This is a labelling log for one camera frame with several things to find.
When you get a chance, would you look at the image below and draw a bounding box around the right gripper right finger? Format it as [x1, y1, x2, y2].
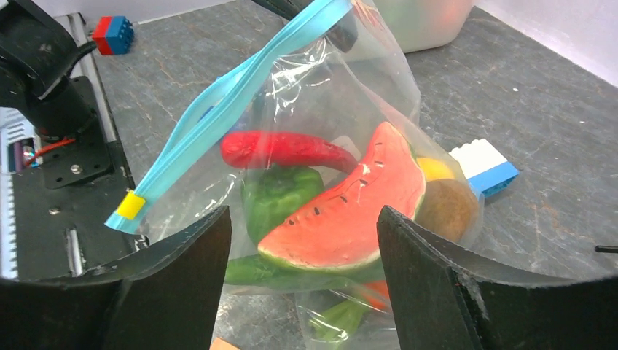
[377, 206, 617, 349]

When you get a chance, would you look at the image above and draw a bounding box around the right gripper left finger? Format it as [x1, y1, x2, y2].
[1, 206, 232, 349]

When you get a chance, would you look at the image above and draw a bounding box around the brown toy kiwi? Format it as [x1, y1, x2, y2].
[413, 179, 480, 242]

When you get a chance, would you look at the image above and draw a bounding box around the pink toy watermelon slice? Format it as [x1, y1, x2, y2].
[257, 122, 426, 273]

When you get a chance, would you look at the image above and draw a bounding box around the green toy bell pepper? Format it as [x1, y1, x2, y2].
[241, 165, 324, 244]

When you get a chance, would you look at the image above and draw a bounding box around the small red toy chili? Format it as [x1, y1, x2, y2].
[219, 131, 357, 174]

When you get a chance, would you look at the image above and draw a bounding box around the clear zip top bag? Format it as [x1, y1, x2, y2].
[106, 1, 484, 349]

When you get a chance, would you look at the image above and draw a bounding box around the orange toy carrot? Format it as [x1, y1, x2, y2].
[360, 280, 390, 311]

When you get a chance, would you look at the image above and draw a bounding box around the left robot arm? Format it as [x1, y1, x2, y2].
[1, 1, 104, 143]

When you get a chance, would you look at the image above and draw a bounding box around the small wooden cube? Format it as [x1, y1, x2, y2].
[210, 338, 240, 350]

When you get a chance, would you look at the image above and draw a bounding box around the white blue brick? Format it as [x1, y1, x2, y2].
[449, 139, 520, 198]

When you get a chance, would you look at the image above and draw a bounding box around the red blue brick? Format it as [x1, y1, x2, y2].
[92, 16, 134, 55]

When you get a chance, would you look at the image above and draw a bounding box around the white plastic basket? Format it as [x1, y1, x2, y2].
[375, 0, 475, 53]

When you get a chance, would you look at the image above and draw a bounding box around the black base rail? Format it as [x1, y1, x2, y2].
[0, 74, 146, 281]

